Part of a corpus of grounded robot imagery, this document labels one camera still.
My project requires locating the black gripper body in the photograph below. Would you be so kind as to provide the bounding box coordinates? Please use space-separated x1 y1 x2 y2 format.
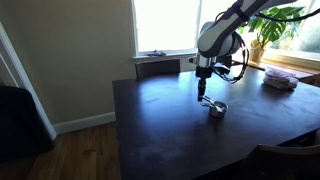
195 65 213 81

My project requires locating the quarter cup steel measuring cup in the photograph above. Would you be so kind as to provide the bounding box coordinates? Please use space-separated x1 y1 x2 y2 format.
200 95 225 111

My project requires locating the half cup steel measuring cup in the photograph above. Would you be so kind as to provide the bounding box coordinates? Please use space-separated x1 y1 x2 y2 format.
200 100 228 113

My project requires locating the one cup steel measuring cup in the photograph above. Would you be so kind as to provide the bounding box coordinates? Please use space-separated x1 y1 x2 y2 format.
208 100 230 119

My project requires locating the dark wooden chair back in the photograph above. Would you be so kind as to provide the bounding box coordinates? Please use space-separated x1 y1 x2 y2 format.
134 58 182 80

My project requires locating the purple object on sill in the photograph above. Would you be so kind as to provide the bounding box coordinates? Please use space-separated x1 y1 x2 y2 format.
146 49 167 57

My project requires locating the yellow plant pot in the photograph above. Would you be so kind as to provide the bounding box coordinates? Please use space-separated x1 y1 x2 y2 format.
249 39 266 63

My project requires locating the white framed window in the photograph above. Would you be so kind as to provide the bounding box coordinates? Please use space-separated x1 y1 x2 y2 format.
263 0 320 69
130 0 234 60

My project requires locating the clear plastic bag of items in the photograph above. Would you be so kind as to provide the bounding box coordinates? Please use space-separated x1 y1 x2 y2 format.
262 65 300 90

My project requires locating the green monstera plant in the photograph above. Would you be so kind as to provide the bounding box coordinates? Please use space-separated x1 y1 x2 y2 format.
237 4 306 51

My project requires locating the wooden sill ledge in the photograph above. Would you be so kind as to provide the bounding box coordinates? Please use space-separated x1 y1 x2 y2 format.
253 58 320 82

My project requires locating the dark wooden dining chair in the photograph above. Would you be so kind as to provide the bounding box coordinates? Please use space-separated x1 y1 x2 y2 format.
229 143 320 180

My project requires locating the white baseboard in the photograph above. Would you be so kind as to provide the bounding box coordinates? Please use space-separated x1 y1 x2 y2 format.
52 111 117 136

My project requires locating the large black bag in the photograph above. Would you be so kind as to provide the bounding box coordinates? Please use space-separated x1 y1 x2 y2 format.
0 85 55 163

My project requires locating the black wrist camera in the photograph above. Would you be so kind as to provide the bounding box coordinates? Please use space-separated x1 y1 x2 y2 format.
216 54 233 70

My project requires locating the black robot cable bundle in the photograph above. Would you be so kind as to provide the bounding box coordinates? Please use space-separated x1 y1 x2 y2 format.
213 6 320 85

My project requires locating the white door frame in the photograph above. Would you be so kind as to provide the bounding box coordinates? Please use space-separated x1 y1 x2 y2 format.
0 21 58 141

